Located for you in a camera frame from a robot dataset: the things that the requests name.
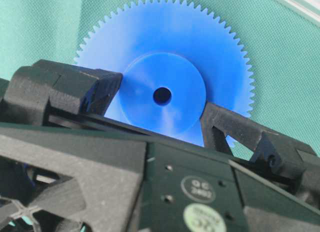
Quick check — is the aluminium extrusion frame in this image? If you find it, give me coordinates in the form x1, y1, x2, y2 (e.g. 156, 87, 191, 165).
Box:
279, 0, 320, 22

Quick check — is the blue plastic gear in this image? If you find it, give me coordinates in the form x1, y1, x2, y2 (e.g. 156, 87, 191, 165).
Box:
74, 0, 254, 146

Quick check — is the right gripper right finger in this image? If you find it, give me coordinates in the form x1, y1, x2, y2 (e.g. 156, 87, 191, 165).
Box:
200, 102, 314, 180

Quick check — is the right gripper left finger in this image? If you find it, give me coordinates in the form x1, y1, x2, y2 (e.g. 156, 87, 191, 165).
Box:
0, 59, 123, 125

